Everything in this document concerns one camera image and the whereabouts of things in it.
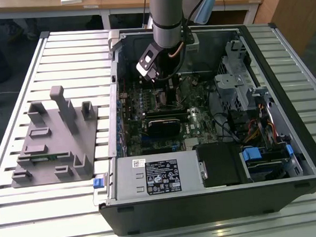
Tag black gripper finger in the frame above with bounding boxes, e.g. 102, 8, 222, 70
165, 77, 175, 107

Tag CPU socket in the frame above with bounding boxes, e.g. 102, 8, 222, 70
152, 86, 185, 110

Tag black graphics card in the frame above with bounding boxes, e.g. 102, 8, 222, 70
146, 118, 182, 138

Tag green motherboard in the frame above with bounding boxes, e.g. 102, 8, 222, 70
116, 71, 222, 158

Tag small silver heat sink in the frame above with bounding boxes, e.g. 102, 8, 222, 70
184, 137, 201, 152

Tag metal drive cage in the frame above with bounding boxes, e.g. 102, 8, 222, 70
211, 39, 258, 113

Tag black expansion slot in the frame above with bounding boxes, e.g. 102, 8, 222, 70
141, 145, 178, 156

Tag black plastic drive cover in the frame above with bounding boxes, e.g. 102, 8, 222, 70
194, 141, 253, 189

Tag silver power supply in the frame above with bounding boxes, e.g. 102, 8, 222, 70
103, 152, 207, 201

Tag wooden desk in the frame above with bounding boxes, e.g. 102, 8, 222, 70
0, 0, 266, 40

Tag hard disk in blue carrier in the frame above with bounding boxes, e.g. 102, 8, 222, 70
238, 142, 305, 183

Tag blue case latch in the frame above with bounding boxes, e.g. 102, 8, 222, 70
93, 176, 106, 190

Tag black PC case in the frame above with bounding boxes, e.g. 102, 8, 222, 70
87, 17, 316, 237

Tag grey parts rack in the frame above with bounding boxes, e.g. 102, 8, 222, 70
5, 83, 103, 189

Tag green RAM stick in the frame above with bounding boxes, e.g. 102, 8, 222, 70
29, 153, 59, 162

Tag wooden cabinet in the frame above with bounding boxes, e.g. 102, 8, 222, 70
254, 0, 316, 61

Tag copper cable connector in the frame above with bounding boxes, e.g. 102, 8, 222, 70
168, 41, 185, 60

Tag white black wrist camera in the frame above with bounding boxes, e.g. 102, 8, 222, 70
134, 42, 162, 83

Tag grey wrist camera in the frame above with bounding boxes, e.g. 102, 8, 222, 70
185, 32, 201, 53

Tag grey case hinge bracket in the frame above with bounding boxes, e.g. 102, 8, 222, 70
106, 29, 123, 51

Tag grey plastic bracket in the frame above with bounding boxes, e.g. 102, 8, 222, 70
247, 86, 272, 105

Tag coloured power wire bundle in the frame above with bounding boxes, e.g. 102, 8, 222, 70
242, 102, 281, 147

